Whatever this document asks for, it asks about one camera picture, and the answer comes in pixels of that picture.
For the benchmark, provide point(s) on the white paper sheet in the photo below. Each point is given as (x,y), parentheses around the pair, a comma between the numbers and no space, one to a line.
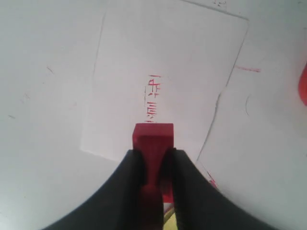
(159,61)

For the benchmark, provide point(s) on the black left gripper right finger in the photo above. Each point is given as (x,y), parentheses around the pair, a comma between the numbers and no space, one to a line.
(199,205)

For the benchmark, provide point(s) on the red stamp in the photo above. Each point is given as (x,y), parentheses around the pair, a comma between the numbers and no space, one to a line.
(155,142)

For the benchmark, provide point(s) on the red ink pad tin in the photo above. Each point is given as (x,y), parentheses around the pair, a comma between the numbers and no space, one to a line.
(302,86)

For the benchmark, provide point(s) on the gold tin lid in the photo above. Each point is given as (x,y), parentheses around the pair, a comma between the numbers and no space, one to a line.
(170,221)

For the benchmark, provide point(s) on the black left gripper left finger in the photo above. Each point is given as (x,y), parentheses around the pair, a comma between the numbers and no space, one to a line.
(114,206)

